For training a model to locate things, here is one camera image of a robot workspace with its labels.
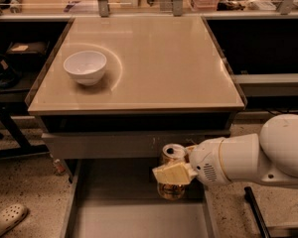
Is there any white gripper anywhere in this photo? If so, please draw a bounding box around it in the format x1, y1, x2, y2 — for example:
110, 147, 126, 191
152, 137, 229, 186

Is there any orange soda can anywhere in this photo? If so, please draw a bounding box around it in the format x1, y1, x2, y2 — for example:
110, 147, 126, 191
157, 144, 188, 200

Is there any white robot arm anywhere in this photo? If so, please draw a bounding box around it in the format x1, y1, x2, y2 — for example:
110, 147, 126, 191
153, 114, 298, 188

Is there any open middle drawer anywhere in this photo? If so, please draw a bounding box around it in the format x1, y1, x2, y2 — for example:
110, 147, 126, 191
60, 158, 220, 238

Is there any grey top drawer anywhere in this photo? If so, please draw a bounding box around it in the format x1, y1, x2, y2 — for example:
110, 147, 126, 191
42, 130, 230, 159

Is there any grey drawer cabinet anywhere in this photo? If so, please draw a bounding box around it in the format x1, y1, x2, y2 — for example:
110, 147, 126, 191
24, 15, 247, 183

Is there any black metal bar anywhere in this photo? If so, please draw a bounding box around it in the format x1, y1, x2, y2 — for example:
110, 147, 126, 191
244, 186, 271, 238

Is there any white bowl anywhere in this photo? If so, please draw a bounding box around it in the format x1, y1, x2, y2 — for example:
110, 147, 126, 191
64, 51, 107, 86

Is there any white croc shoe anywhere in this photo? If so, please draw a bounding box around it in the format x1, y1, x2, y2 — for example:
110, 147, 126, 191
0, 203, 28, 237

